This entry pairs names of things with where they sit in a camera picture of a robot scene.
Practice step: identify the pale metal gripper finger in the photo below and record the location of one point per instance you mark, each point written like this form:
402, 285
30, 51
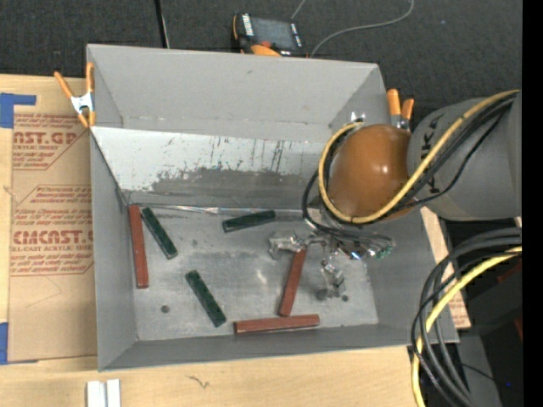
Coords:
286, 244
334, 278

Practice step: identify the red-brown flat block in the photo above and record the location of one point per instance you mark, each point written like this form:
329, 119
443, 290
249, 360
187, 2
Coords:
275, 324
292, 284
138, 248

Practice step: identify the dark green flat block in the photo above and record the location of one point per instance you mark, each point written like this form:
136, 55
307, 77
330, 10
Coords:
160, 233
205, 298
249, 221

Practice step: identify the grey metal bin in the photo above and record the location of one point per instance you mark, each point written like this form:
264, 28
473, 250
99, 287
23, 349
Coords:
237, 269

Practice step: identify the brown cardboard board red print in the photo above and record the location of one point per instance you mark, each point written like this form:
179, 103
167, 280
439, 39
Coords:
51, 303

